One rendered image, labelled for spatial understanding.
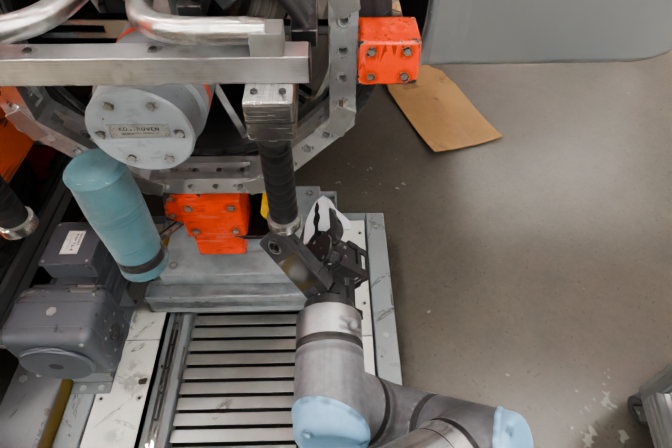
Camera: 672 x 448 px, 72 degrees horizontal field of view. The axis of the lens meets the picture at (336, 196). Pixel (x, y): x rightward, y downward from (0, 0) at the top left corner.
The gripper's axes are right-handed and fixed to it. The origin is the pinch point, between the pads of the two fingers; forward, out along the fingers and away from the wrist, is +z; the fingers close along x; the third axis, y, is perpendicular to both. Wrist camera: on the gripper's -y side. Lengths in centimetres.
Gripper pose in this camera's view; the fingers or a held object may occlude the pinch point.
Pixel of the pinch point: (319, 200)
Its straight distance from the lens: 77.6
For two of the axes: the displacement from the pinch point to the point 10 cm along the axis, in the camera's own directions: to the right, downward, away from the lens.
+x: 6.9, -4.9, -5.3
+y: 7.2, 4.5, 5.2
